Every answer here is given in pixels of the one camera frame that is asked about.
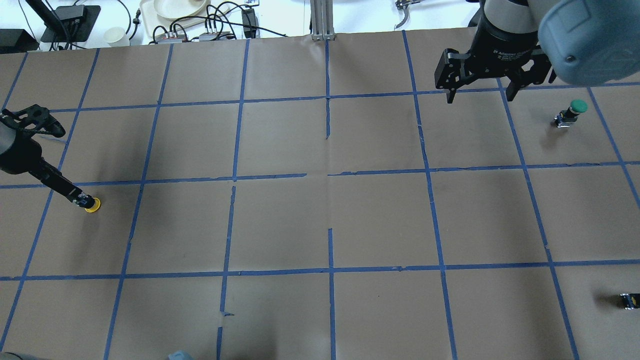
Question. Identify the black power adapter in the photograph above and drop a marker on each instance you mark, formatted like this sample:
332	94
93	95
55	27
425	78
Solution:
249	23

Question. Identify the white paper cup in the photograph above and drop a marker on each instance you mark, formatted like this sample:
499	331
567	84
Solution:
116	37

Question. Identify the aluminium frame post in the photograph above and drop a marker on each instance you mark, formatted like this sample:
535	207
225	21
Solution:
322	20

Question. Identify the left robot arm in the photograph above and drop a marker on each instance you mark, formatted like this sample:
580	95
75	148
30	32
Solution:
7	136

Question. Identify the beige tray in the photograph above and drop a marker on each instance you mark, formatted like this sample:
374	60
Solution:
151	20

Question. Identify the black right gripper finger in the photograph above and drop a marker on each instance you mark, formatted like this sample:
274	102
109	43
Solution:
537	74
452	73

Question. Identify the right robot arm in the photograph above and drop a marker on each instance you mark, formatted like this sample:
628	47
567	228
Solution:
581	42

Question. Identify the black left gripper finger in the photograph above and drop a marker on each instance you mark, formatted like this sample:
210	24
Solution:
53	178

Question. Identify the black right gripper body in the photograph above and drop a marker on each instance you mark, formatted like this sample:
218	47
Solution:
505	49

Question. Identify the black monitor stand base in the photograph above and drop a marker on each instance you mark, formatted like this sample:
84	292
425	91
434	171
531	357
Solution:
73	24

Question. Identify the beige plate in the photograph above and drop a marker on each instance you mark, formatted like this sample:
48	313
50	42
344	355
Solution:
174	9

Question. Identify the small black switch block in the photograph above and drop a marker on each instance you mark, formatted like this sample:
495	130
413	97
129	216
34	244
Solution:
630	300

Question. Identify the green push button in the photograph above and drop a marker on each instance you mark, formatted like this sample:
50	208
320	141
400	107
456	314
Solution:
566	118

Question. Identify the yellow push button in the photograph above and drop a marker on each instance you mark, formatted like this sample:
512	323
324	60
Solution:
89	203

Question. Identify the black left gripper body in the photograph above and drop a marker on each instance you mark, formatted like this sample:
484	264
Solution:
26	156

